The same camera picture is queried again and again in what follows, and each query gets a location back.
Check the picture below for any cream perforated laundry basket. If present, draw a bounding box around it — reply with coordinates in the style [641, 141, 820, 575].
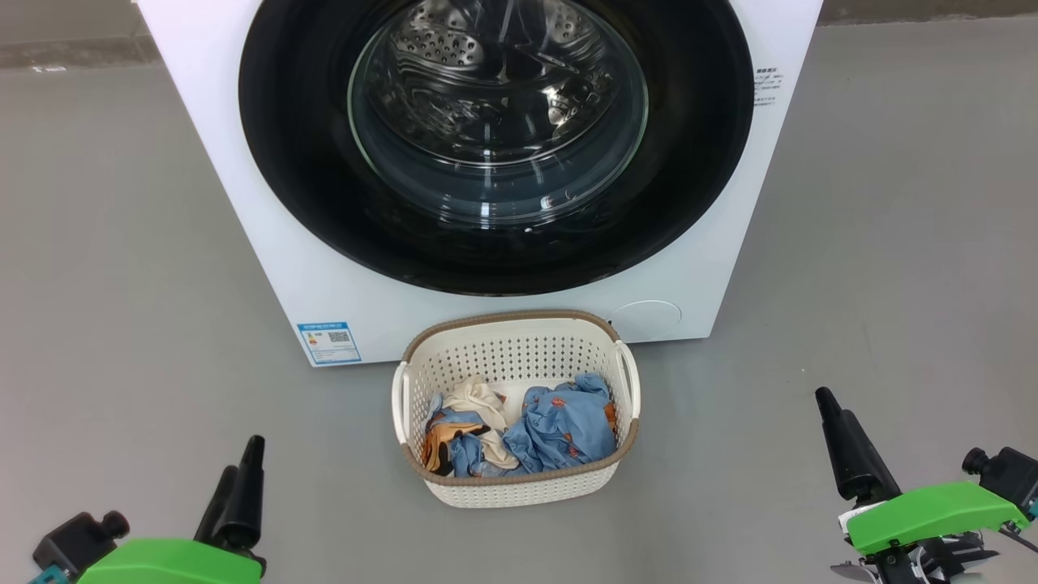
[392, 309, 641, 509]

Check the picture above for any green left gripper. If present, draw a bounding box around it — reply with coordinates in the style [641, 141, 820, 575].
[77, 436, 267, 584]

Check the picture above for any stainless steel washing machine drum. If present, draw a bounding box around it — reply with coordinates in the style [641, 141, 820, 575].
[350, 0, 648, 225]

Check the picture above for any blue printed garment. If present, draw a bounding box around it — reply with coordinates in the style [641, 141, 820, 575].
[501, 373, 619, 475]

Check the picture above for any washing machine glass door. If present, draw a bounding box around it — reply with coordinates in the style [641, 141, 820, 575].
[238, 0, 755, 297]

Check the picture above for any white front-load washing machine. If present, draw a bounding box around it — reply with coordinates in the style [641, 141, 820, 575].
[136, 0, 824, 367]

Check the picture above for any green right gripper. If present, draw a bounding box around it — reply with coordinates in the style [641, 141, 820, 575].
[815, 388, 1031, 584]

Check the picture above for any round white filter cover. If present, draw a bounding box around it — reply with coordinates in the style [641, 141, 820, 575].
[608, 300, 684, 343]

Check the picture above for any blue energy label sticker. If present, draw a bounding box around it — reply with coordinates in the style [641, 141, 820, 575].
[296, 321, 362, 366]

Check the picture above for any cream and blue garment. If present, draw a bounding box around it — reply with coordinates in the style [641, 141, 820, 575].
[420, 377, 520, 478]

